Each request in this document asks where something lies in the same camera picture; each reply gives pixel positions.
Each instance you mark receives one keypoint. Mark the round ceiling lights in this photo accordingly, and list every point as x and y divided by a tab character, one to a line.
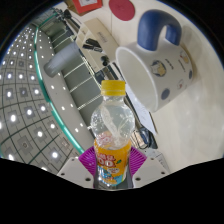
29	111

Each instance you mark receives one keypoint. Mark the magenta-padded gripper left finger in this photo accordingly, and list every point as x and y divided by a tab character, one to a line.
71	170

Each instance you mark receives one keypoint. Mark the clear bottle with yellow cap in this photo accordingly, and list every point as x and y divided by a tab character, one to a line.
111	160

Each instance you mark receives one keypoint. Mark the black document tray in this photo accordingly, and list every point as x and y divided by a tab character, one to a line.
146	138

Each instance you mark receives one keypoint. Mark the small black tool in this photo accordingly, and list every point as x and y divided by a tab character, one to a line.
92	45

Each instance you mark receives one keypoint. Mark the small beige cardboard box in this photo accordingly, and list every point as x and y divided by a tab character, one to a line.
103	33

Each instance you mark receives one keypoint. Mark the flat round red coaster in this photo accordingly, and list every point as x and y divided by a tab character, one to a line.
122	9

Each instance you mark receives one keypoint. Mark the open cardboard box, red flap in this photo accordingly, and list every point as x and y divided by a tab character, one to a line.
87	5

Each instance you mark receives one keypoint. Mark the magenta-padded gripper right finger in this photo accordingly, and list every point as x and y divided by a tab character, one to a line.
150	170

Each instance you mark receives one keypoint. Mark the long curved conference desk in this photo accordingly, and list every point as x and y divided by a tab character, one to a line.
83	90

